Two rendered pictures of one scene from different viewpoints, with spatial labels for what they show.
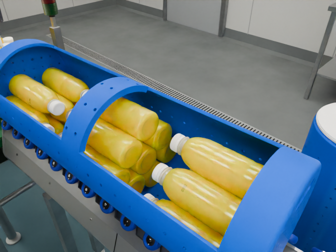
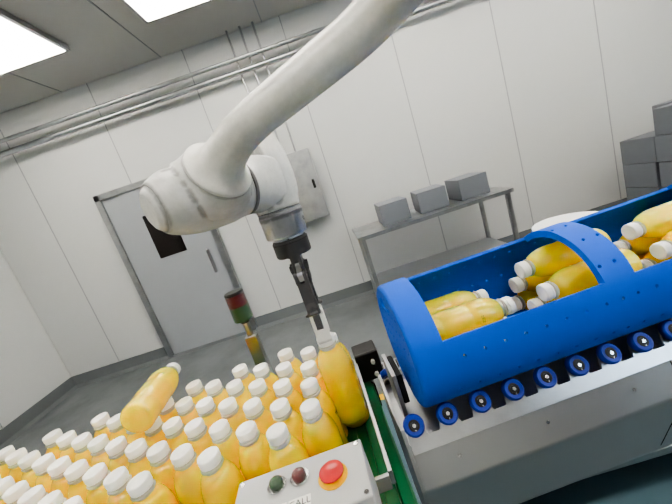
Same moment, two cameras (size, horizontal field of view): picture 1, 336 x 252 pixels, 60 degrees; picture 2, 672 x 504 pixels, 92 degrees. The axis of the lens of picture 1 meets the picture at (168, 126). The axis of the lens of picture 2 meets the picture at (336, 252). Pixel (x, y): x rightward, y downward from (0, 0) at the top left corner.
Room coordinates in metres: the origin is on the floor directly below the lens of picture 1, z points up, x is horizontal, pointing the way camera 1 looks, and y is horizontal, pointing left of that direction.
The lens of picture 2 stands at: (0.40, 0.98, 1.49)
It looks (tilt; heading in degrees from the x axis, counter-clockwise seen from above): 12 degrees down; 317
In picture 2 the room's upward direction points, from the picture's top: 18 degrees counter-clockwise
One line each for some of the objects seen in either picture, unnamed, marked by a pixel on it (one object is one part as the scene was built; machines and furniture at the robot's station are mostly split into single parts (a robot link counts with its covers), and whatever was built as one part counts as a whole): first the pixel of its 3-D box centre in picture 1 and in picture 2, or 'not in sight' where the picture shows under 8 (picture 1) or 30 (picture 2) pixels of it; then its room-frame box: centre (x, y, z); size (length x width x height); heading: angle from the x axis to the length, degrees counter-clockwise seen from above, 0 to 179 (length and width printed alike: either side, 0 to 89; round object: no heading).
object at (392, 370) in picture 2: not in sight; (397, 385); (0.88, 0.48, 0.99); 0.10 x 0.02 x 0.12; 140
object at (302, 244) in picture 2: not in sight; (296, 257); (0.94, 0.59, 1.37); 0.08 x 0.07 x 0.09; 140
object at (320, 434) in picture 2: not in sight; (327, 452); (0.90, 0.71, 1.00); 0.07 x 0.07 x 0.19
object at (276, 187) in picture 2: not in sight; (260, 173); (0.94, 0.60, 1.55); 0.13 x 0.11 x 0.16; 98
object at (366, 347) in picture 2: not in sight; (368, 363); (1.06, 0.39, 0.95); 0.10 x 0.07 x 0.10; 140
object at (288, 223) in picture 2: not in sight; (284, 224); (0.94, 0.59, 1.44); 0.09 x 0.09 x 0.06
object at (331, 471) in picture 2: not in sight; (331, 472); (0.76, 0.79, 1.11); 0.04 x 0.04 x 0.01
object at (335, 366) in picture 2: not in sight; (339, 378); (0.94, 0.59, 1.07); 0.07 x 0.07 x 0.19
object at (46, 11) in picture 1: (50, 8); (241, 312); (1.40, 0.54, 1.18); 0.06 x 0.06 x 0.05
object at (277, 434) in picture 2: not in sight; (278, 435); (0.91, 0.78, 1.10); 0.04 x 0.04 x 0.02
